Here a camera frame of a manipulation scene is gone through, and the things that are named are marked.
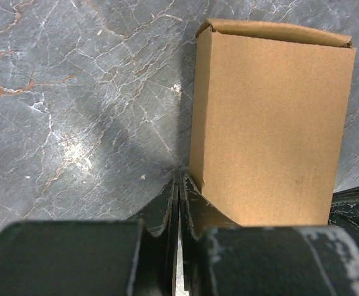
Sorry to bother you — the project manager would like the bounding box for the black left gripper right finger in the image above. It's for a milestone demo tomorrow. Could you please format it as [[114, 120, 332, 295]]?
[[179, 173, 238, 295]]

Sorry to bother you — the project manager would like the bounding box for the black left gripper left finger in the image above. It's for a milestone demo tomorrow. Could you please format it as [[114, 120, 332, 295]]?
[[130, 176, 180, 295]]

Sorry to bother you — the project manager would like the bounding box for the brown cardboard box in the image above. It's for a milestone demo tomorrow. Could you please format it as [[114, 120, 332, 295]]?
[[189, 18, 357, 226]]

